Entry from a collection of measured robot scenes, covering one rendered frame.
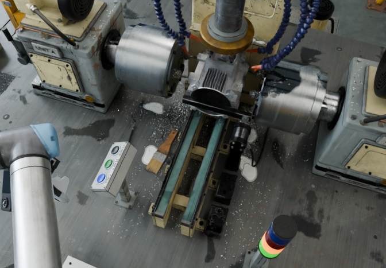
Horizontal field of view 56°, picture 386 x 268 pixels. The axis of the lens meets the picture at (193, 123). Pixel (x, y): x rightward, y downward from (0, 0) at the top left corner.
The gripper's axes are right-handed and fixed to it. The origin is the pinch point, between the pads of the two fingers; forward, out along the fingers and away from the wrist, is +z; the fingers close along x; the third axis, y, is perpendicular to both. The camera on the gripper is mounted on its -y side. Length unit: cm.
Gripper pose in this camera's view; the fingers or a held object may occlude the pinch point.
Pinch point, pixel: (62, 201)
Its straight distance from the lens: 106.0
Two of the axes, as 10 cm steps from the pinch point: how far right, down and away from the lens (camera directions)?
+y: 3.0, -7.9, 5.3
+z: 5.1, 6.0, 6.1
